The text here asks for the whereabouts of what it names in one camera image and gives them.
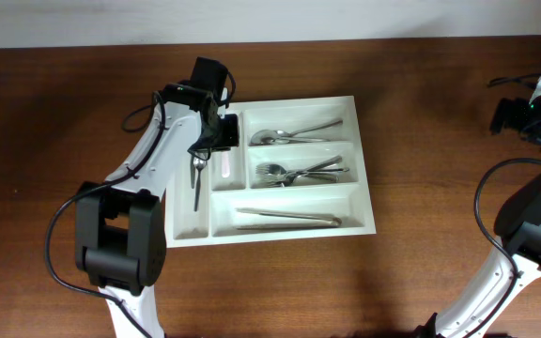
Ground pink plastic knife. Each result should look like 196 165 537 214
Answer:
221 151 231 178

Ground small steel spoon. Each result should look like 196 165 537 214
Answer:
190 156 195 189
193 158 207 212

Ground steel fork dark handle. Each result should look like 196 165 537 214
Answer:
255 164 349 185

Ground steel tongs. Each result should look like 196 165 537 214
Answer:
236 207 343 231

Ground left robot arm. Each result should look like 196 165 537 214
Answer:
74 57 240 337

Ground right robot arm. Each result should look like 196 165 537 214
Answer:
412 71 541 337

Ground white plastic cutlery tray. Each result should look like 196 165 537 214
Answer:
165 96 376 248

